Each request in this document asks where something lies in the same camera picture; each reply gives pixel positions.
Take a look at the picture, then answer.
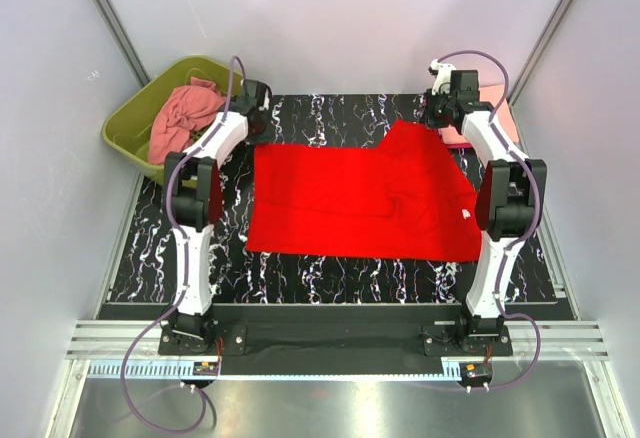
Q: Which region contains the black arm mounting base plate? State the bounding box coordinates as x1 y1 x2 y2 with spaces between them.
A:
159 304 513 371

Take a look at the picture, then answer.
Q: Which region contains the red t shirt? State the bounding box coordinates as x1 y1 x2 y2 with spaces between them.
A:
247 121 481 263

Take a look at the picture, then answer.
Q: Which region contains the left aluminium frame post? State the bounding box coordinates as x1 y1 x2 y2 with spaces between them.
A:
93 0 151 87

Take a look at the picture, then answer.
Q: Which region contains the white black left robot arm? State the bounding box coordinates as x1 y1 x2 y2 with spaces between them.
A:
163 79 272 353

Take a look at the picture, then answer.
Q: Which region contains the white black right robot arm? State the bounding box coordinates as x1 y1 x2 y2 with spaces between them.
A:
424 60 547 356

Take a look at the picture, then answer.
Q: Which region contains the folded light pink t shirt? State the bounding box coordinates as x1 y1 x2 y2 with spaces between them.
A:
442 85 519 145

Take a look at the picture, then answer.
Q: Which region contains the aluminium front rail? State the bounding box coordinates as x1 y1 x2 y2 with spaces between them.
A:
66 320 609 361

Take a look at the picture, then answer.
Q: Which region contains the folded magenta t shirt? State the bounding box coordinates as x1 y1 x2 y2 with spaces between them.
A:
444 142 472 150

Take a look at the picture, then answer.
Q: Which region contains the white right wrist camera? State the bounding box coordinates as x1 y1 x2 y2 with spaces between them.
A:
428 59 457 95

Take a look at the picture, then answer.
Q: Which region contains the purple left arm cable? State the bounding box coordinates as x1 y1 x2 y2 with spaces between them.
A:
119 55 217 432

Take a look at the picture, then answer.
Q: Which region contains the olive green plastic basket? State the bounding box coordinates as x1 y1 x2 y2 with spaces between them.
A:
102 55 229 185

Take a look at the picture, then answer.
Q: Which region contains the right aluminium frame post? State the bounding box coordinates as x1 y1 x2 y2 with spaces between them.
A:
508 0 577 105

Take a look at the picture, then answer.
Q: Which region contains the white slotted cable duct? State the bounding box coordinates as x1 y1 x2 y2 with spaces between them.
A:
88 359 462 383

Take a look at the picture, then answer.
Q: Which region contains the crumpled salmon pink t shirt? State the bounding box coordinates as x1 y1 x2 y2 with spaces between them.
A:
147 77 226 165

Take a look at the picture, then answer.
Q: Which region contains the aluminium frame post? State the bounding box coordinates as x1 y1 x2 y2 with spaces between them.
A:
93 0 151 87
508 0 577 105

